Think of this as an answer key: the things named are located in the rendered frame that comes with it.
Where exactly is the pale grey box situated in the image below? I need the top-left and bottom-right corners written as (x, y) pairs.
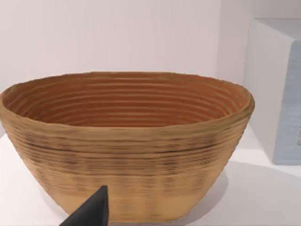
top-left (242, 18), bottom-right (301, 166)

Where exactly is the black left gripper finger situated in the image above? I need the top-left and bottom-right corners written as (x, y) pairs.
top-left (58, 185), bottom-right (109, 226)

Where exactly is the brown woven basket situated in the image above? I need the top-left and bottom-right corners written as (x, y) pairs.
top-left (0, 71), bottom-right (255, 224)

